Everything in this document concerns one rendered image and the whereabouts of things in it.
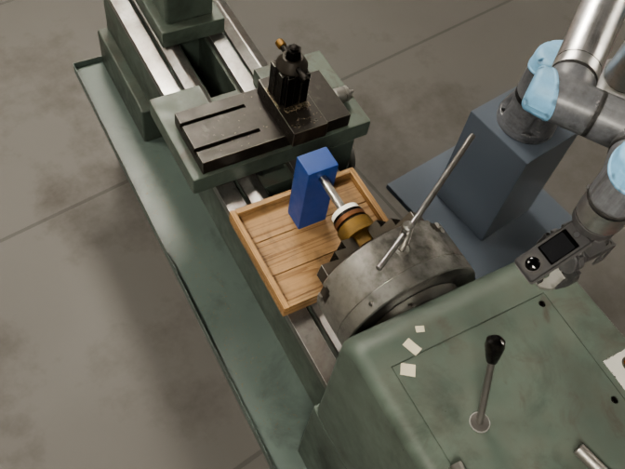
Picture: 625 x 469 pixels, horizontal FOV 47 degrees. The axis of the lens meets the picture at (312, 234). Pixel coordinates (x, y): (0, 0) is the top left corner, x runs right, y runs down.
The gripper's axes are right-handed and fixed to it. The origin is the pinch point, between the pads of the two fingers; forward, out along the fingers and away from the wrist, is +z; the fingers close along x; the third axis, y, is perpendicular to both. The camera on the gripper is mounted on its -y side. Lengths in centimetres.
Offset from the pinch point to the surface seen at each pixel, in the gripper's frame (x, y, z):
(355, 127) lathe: 73, 13, 41
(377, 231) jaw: 31.0, -10.5, 19.9
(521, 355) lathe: -8.4, -6.9, 7.3
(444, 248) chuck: 17.5, -5.1, 10.8
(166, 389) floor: 59, -52, 133
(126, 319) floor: 90, -55, 133
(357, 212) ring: 37.6, -11.3, 21.2
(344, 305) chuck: 17.9, -26.4, 18.4
